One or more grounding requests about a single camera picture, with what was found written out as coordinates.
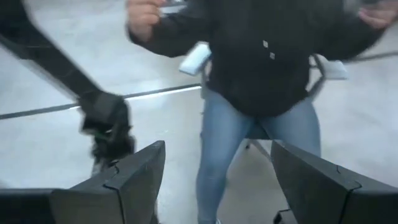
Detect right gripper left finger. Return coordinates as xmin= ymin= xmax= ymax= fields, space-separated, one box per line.
xmin=49 ymin=140 xmax=167 ymax=224

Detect person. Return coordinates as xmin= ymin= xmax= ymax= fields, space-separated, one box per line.
xmin=126 ymin=0 xmax=398 ymax=224

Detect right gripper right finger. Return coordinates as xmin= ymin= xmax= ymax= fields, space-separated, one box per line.
xmin=271 ymin=140 xmax=388 ymax=224

